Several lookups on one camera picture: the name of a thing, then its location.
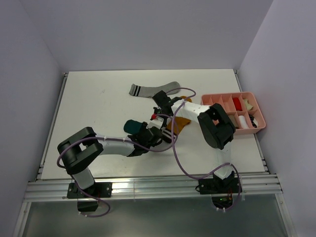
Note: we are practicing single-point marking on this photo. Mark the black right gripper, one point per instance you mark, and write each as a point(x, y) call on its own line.
point(157, 109)

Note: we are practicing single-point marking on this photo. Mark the white rolled sock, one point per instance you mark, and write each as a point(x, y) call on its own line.
point(243, 122)

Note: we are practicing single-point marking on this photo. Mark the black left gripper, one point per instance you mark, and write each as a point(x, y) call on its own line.
point(144, 129)

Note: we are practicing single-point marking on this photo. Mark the pink divided organizer tray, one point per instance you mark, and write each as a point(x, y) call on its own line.
point(225, 100)

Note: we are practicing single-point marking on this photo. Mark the grey striped sock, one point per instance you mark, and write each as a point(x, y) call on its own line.
point(149, 92)

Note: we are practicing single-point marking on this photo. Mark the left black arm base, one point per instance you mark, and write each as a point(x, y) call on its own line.
point(88, 198)

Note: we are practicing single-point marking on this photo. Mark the mustard yellow striped sock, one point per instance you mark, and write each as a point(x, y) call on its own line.
point(180, 123)

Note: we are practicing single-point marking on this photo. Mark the brown rolled sock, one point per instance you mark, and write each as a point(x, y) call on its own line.
point(234, 121)

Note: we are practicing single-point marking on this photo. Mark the red rolled sock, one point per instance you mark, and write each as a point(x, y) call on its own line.
point(237, 104)

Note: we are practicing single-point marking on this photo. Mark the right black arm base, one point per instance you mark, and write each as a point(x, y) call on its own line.
point(224, 193)

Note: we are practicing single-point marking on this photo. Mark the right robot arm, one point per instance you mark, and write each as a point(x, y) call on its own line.
point(216, 127)

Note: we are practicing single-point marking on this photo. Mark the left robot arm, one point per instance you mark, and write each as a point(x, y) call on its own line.
point(78, 151)

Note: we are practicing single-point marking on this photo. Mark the dark green reindeer sock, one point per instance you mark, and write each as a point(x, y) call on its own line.
point(132, 126)

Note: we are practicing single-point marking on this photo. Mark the black white striped sock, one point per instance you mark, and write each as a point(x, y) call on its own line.
point(253, 120)

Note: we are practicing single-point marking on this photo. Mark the beige rolled sock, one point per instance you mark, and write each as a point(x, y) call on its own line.
point(248, 106)

